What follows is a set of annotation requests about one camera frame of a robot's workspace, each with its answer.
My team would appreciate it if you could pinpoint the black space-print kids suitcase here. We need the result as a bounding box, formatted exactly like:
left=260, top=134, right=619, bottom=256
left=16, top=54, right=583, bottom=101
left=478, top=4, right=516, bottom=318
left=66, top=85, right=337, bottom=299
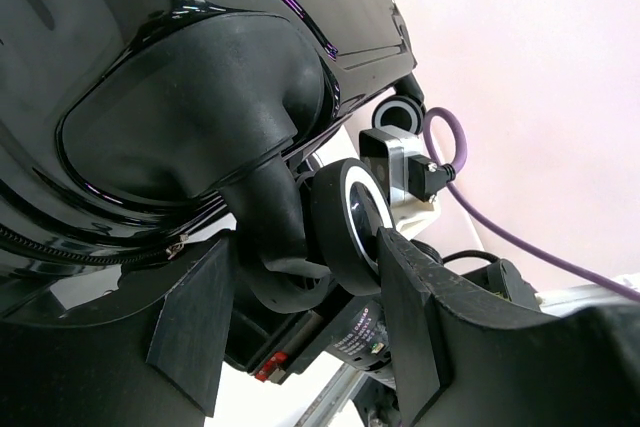
left=1, top=0, right=416, bottom=319

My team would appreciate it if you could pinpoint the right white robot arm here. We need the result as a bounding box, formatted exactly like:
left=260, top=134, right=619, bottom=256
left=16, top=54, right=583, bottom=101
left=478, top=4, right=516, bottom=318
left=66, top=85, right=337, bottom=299
left=225, top=247, right=395, bottom=396

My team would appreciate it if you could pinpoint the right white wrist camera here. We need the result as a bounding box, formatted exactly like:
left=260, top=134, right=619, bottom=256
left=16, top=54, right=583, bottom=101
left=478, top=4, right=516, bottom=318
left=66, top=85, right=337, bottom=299
left=359, top=126, right=456, bottom=240

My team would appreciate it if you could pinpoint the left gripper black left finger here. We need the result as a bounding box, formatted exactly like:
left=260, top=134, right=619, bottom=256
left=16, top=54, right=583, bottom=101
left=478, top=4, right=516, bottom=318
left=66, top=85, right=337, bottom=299
left=1, top=234, right=235, bottom=426

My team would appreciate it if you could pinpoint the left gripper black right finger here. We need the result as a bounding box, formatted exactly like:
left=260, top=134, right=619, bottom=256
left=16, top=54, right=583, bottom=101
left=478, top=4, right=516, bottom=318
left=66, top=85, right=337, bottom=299
left=377, top=229, right=639, bottom=426

